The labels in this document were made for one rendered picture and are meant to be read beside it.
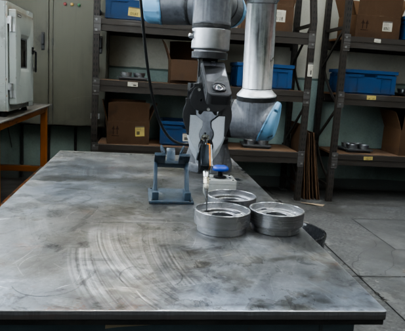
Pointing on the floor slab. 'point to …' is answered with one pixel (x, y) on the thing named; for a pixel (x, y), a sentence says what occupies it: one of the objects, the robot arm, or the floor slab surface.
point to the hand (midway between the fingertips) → (205, 154)
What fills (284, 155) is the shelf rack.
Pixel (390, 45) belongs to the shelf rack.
